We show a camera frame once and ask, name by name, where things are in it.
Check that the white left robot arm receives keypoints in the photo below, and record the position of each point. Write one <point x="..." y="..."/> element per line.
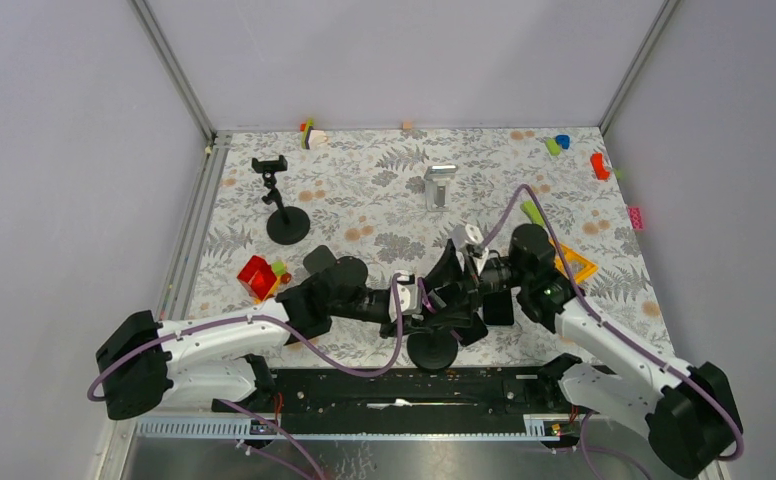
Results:
<point x="148" y="363"/>

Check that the silver metal phone stand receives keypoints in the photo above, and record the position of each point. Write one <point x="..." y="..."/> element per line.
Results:
<point x="437" y="179"/>

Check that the stacked coloured blocks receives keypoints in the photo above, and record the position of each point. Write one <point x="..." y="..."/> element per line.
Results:
<point x="310" y="137"/>

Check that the purple-edged smartphone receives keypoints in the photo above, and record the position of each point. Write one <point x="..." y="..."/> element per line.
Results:
<point x="425" y="299"/>

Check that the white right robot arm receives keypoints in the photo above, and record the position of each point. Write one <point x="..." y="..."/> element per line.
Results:
<point x="687" y="413"/>

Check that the floral patterned mat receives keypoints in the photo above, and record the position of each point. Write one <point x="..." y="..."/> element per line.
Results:
<point x="364" y="194"/>

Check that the lime green block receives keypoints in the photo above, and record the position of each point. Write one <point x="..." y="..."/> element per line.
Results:
<point x="553" y="146"/>

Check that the pink lego brick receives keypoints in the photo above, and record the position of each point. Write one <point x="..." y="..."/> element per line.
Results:
<point x="636" y="218"/>

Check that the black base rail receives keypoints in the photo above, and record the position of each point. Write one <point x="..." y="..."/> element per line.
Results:
<point x="463" y="401"/>

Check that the green toy block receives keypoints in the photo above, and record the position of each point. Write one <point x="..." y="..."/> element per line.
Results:
<point x="531" y="210"/>

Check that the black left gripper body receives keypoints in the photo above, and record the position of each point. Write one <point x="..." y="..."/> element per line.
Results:
<point x="387" y="330"/>

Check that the red curved block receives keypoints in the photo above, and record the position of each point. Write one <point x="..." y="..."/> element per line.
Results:
<point x="601" y="170"/>

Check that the black smartphone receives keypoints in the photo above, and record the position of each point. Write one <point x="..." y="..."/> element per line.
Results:
<point x="476" y="331"/>

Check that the blue heart block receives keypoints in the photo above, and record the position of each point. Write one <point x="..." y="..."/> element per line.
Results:
<point x="563" y="141"/>

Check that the black round-base phone stand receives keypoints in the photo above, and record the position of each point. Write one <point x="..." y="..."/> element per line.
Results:
<point x="288" y="225"/>

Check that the red toy car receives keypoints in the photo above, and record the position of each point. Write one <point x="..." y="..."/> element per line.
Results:
<point x="262" y="279"/>

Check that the blue-edged smartphone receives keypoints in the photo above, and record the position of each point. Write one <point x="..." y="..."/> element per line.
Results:
<point x="497" y="309"/>

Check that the yellow triangular plastic frame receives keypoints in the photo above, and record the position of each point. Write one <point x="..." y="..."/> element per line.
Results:
<point x="581" y="268"/>

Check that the black phone stand with phone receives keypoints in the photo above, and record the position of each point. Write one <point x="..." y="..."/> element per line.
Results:
<point x="434" y="346"/>

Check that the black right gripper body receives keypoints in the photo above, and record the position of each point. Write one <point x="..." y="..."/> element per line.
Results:
<point x="473" y="292"/>

